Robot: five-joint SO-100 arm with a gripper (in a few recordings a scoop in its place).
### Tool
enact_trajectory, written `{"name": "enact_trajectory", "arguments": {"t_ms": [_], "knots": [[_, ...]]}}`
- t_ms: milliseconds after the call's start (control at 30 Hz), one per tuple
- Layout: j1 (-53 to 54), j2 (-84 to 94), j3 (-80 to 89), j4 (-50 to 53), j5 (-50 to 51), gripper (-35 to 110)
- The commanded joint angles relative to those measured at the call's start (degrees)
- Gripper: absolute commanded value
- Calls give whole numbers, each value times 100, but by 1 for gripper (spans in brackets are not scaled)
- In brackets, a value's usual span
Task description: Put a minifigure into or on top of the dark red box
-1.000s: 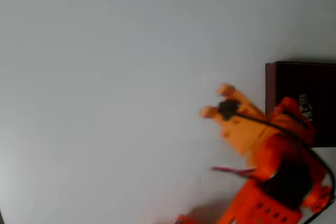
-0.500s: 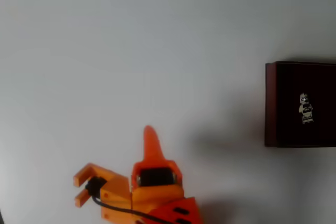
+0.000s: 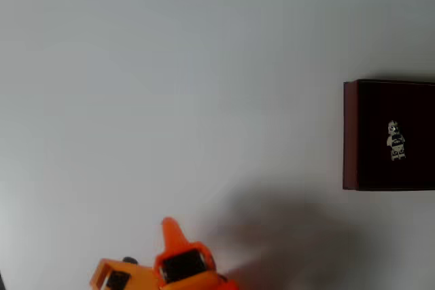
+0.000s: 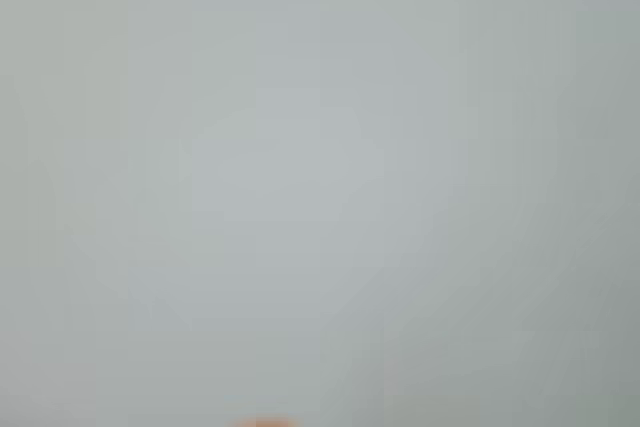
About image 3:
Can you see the small white toy minifigure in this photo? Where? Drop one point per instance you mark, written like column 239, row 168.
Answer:
column 396, row 140

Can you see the orange gripper with servo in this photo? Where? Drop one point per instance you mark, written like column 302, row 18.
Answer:
column 182, row 263

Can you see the light orange camera mount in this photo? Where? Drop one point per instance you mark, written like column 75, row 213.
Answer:
column 102, row 264

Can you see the small black camera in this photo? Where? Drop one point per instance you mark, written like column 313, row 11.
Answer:
column 117, row 280

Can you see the dark red open box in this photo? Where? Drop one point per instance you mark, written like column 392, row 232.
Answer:
column 370, row 133

